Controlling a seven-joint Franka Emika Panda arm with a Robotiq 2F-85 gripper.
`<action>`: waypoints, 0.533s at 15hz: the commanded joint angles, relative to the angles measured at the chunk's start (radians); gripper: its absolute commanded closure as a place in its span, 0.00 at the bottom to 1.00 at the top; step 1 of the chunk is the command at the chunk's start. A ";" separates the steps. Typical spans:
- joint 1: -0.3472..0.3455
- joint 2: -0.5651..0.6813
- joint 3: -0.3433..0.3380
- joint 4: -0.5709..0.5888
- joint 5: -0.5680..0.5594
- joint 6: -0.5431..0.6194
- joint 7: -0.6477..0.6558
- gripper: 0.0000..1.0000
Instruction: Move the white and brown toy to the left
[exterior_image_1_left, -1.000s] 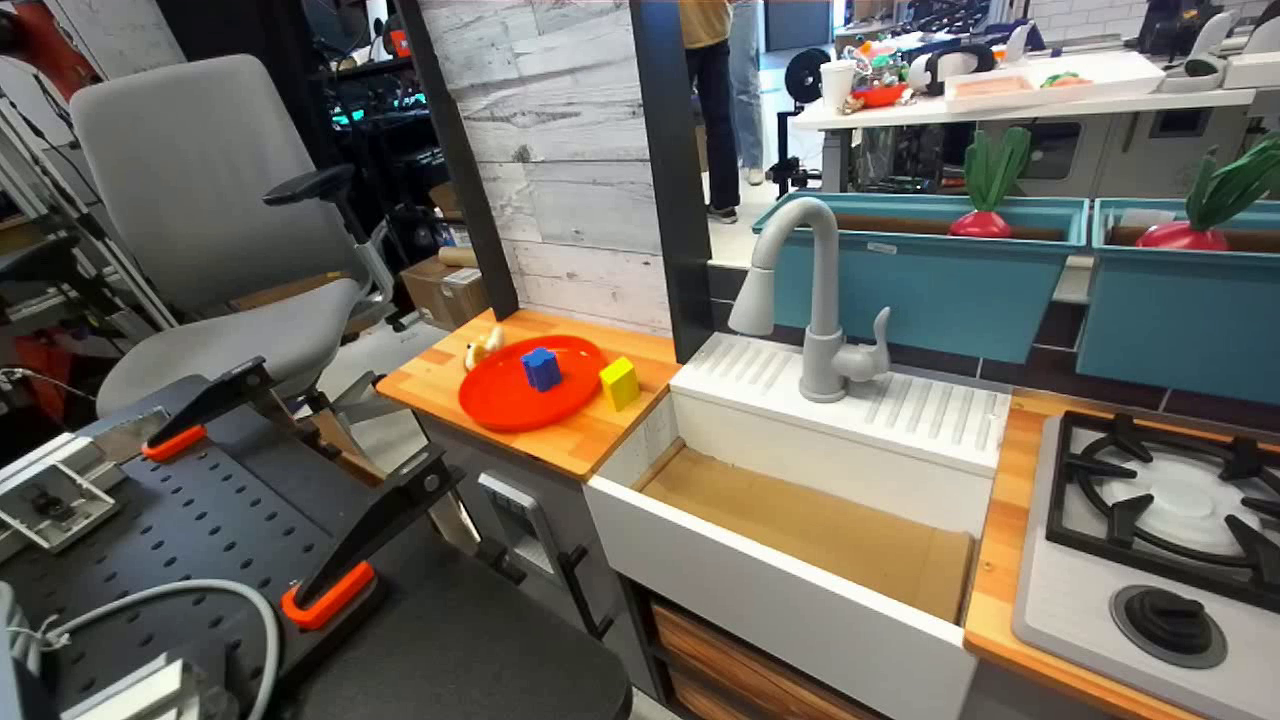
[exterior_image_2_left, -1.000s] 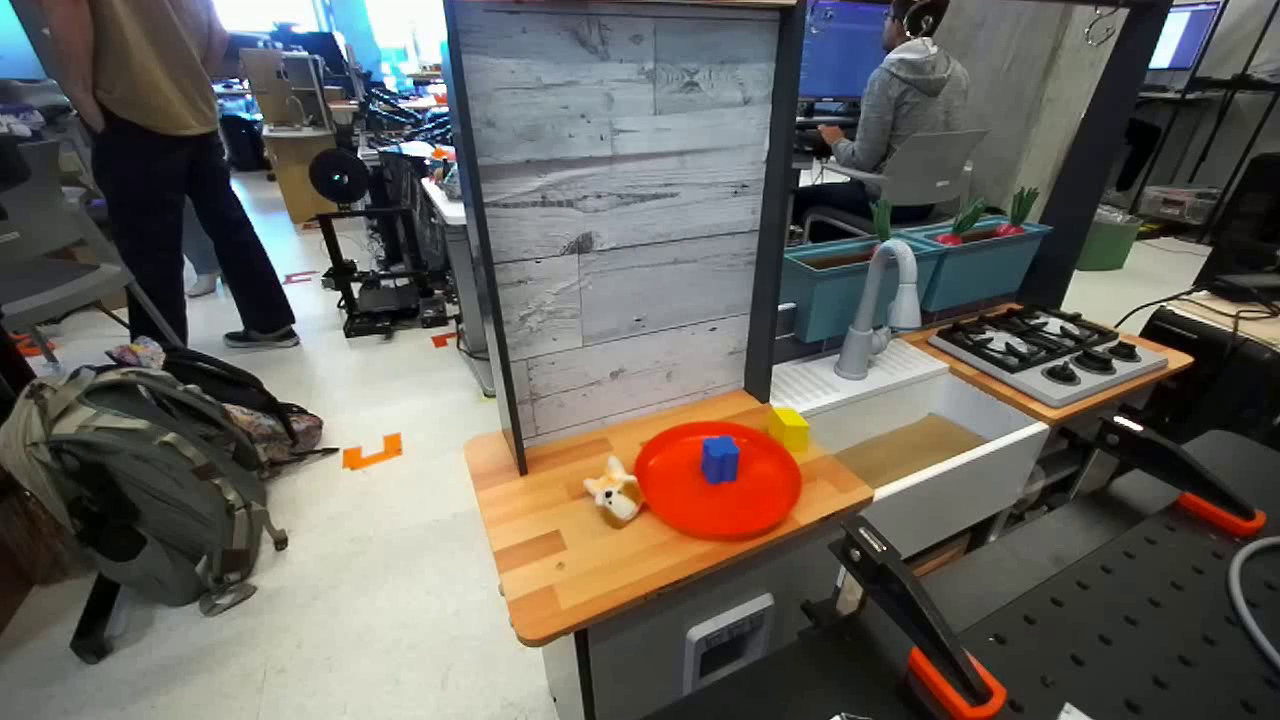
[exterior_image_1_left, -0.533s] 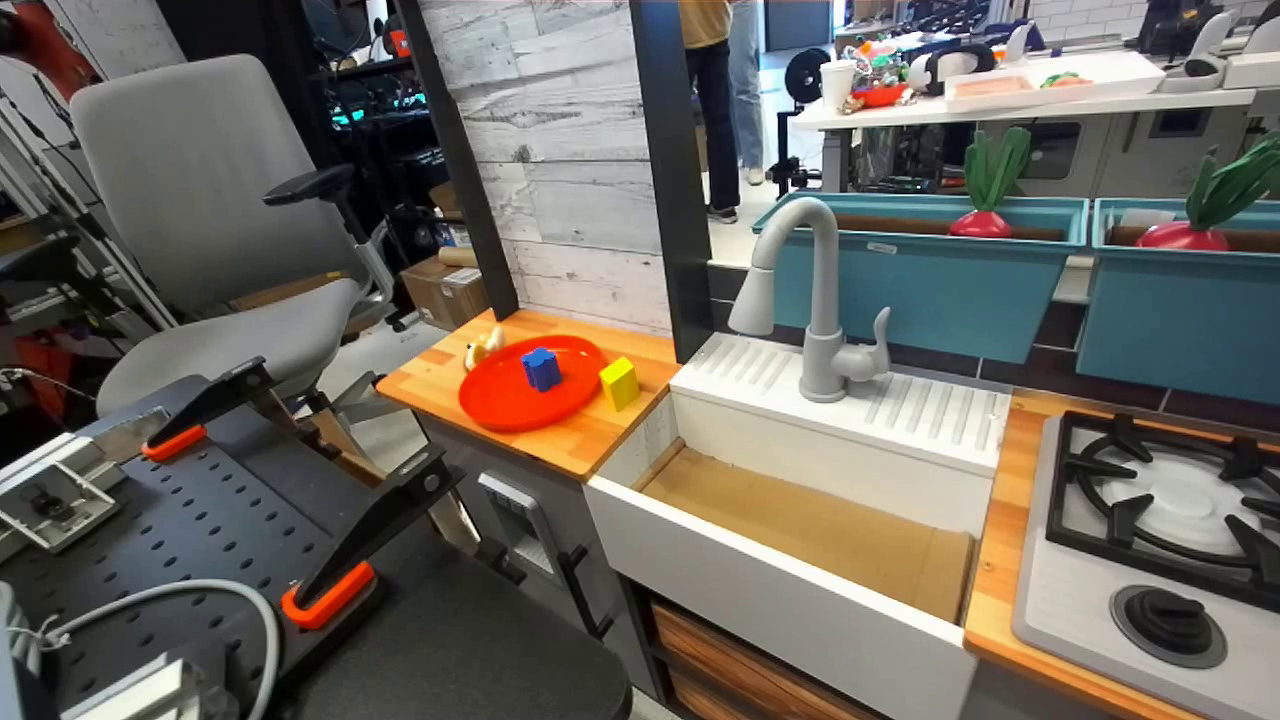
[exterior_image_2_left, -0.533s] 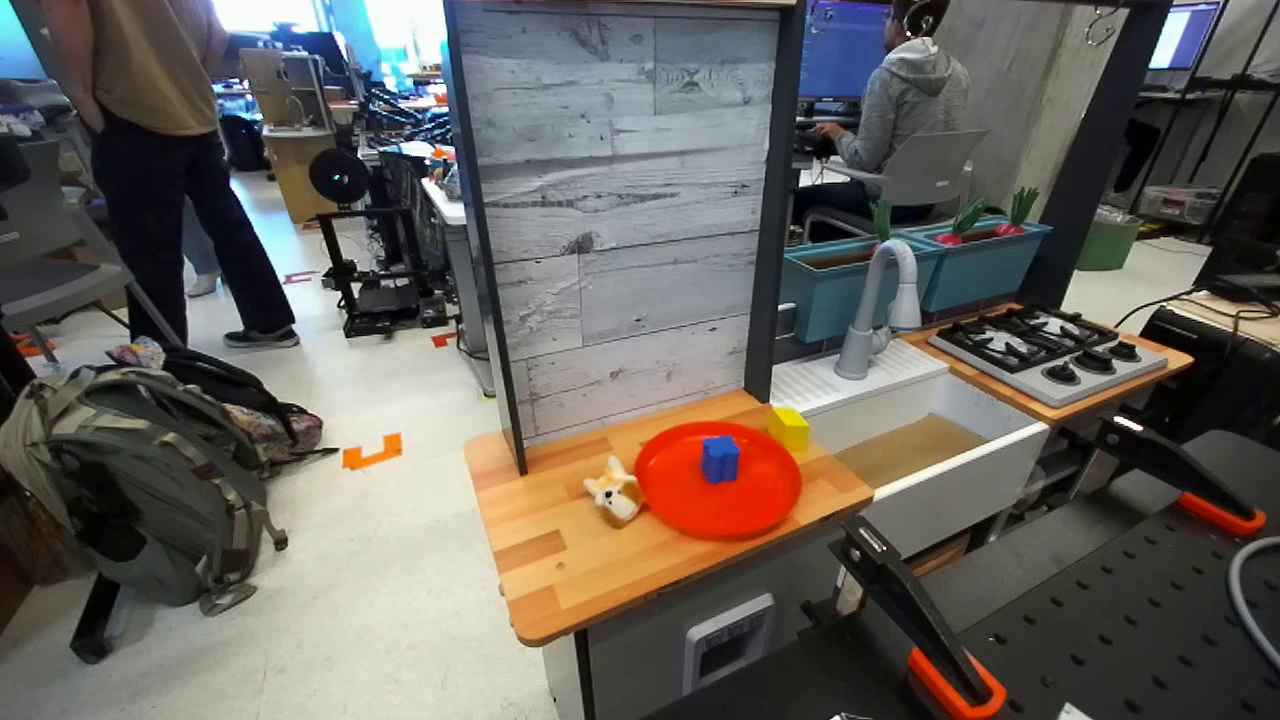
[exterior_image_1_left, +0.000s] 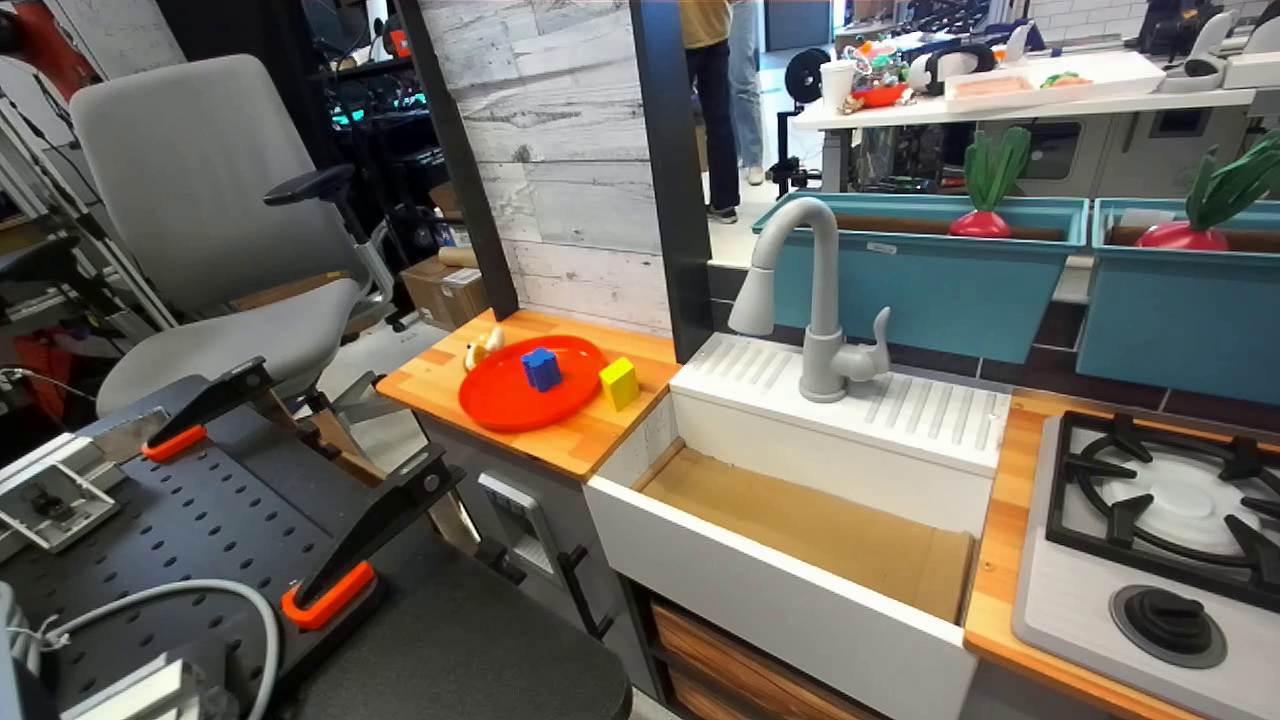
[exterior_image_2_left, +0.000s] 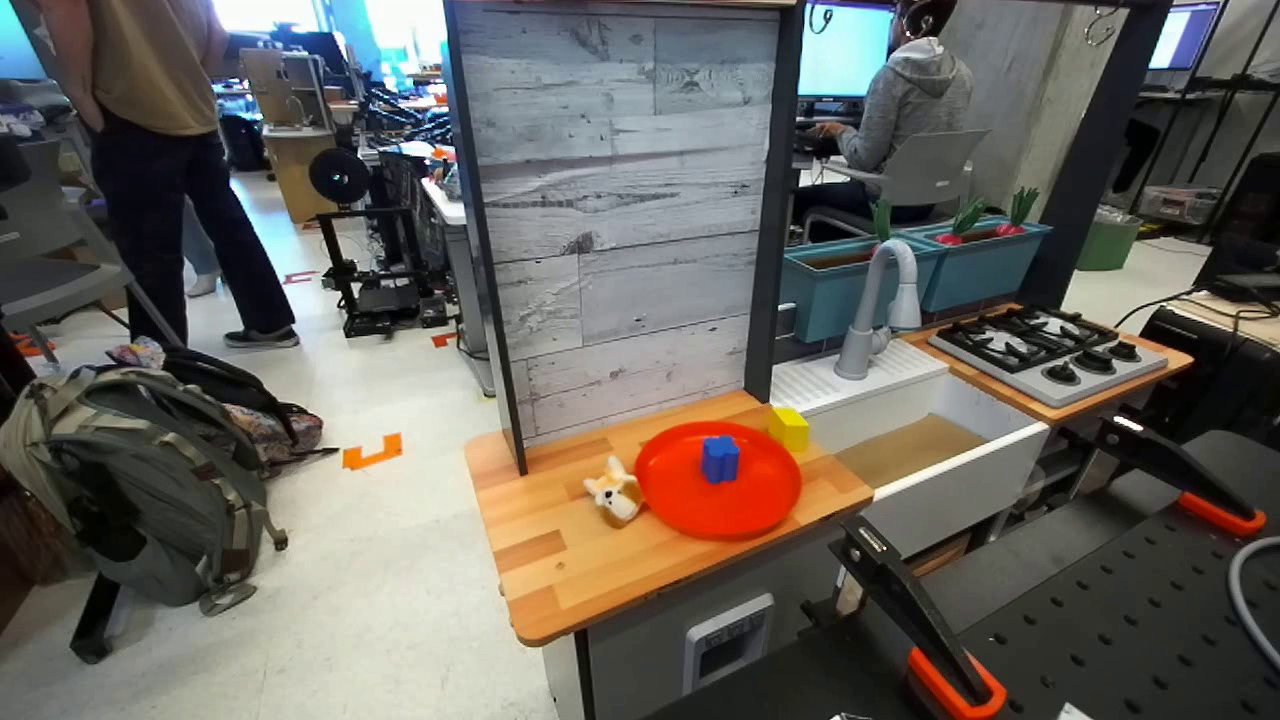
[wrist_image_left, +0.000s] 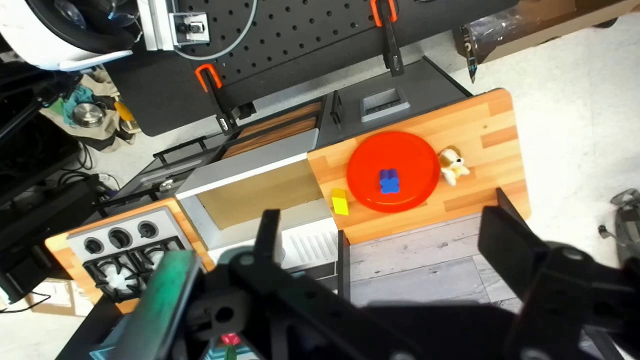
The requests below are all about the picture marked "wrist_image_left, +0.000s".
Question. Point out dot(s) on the dark cylindrical pole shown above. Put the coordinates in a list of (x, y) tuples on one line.
[(490, 30)]

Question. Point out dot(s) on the silver metal bracket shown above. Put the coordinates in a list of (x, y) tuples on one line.
[(182, 24)]

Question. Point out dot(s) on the black pegboard panel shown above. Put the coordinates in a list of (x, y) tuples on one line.
[(300, 40)]

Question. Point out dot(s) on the grey metal caster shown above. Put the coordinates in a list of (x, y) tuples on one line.
[(628, 222)]

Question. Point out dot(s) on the white and brown toy dog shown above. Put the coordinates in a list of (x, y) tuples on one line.
[(453, 165)]

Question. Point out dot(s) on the wooden toy kitchen counter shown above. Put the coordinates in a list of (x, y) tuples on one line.
[(492, 141)]

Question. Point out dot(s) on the orange black bar clamp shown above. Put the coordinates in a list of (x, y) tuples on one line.
[(393, 40), (215, 87)]

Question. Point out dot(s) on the yellow toy block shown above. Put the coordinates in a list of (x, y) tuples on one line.
[(341, 202)]

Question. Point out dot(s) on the silver toy sink basin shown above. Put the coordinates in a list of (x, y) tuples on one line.
[(252, 187)]

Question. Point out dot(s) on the blue toy block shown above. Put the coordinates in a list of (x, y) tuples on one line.
[(388, 181)]

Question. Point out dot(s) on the red plastic plate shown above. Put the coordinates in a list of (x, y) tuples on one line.
[(393, 160)]

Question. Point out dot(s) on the small metal bowl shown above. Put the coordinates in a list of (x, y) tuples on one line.
[(86, 115)]

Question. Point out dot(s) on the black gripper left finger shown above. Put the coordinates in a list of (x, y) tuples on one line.
[(268, 237)]

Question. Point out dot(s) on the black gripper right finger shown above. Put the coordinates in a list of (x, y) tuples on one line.
[(513, 246)]

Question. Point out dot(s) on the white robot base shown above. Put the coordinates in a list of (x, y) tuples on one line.
[(41, 40)]

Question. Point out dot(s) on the grey toy stove top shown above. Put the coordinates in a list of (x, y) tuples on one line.
[(127, 251)]

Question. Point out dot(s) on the grey vent box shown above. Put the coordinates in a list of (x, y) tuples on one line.
[(385, 104)]

